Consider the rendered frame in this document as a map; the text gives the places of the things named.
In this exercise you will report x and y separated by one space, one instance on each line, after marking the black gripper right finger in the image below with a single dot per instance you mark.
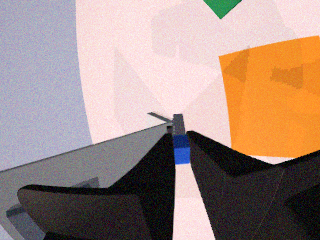
241 194

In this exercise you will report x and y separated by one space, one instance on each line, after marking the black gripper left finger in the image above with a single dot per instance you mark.
140 206

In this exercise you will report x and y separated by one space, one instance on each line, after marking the green square mat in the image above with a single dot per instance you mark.
221 7

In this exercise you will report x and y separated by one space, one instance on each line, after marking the orange flat square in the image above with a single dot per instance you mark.
273 98

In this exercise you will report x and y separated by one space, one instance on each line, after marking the grey panel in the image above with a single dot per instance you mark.
95 166

